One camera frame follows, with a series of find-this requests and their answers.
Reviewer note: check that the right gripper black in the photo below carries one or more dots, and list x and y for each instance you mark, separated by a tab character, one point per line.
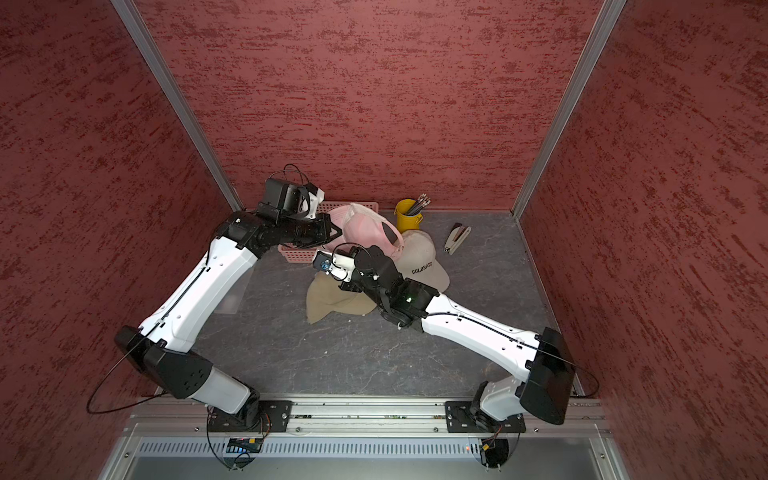
353	284

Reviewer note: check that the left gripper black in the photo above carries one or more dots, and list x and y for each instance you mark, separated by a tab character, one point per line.
324	222

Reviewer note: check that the pink cloth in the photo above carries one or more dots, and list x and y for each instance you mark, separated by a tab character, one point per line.
363	226

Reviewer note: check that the white Colorado baseball cap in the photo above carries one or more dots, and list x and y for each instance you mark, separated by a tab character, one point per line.
418	261

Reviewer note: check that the beige baseball cap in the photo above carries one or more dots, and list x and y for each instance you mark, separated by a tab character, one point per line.
324	296

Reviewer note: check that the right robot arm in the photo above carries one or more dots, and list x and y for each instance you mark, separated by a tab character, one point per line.
540	366

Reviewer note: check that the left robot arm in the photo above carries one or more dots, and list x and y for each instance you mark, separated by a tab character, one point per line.
161	348

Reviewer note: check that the pink plastic basket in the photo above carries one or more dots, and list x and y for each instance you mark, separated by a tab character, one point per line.
296	255

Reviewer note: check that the yellow pencil cup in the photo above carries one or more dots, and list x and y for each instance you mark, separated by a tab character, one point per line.
405	222

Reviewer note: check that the beige stapler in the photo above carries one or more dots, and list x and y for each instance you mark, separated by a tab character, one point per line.
458	234

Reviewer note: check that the clear plastic plate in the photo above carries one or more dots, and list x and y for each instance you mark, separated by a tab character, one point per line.
230	303

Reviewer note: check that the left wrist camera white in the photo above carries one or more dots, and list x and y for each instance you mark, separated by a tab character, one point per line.
314	197

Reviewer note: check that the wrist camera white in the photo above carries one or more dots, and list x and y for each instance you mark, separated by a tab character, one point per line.
333	264
314	197

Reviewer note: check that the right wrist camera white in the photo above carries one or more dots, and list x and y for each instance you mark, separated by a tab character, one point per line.
333	264

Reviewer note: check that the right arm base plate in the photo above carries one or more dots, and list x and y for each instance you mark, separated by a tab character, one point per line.
464	417

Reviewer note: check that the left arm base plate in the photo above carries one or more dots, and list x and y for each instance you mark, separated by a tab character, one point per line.
263	416

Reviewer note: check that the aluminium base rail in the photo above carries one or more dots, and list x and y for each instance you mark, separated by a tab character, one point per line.
360	416

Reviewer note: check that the left corner aluminium post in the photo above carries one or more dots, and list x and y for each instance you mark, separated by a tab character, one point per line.
137	29

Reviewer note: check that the corner aluminium post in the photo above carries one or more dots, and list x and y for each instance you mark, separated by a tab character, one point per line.
137	29
603	26

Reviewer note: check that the right corner aluminium post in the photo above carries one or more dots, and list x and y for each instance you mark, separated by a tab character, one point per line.
603	26

